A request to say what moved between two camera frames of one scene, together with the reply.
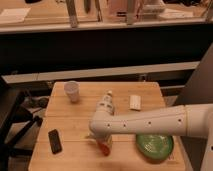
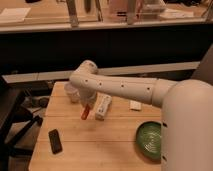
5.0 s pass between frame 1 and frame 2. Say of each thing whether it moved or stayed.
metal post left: stayed
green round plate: stayed
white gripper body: moved
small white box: stayed
